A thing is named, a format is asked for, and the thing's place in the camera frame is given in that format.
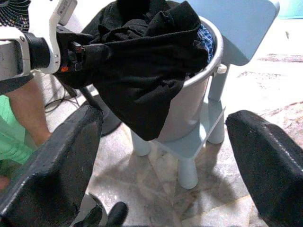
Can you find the light blue plastic stool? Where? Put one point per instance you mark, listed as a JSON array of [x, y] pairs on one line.
[[236, 28]]

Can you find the black standing fan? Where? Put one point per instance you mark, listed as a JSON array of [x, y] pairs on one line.
[[14, 16]]

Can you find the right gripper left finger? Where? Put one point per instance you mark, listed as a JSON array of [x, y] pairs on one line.
[[47, 184]]

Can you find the grey plastic bucket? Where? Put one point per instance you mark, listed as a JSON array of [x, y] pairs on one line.
[[189, 99]]

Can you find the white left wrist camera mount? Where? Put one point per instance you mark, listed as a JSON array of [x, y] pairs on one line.
[[53, 42]]

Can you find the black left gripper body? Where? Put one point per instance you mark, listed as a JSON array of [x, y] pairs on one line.
[[68, 59]]

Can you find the blue checked garment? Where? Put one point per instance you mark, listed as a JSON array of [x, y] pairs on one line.
[[208, 45]]

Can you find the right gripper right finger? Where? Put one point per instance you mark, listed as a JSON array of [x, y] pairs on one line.
[[272, 177]]

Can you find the person in green shorts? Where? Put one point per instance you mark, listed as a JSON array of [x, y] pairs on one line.
[[30, 113]]

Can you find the black garment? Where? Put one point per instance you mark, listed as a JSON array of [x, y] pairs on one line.
[[142, 71]]

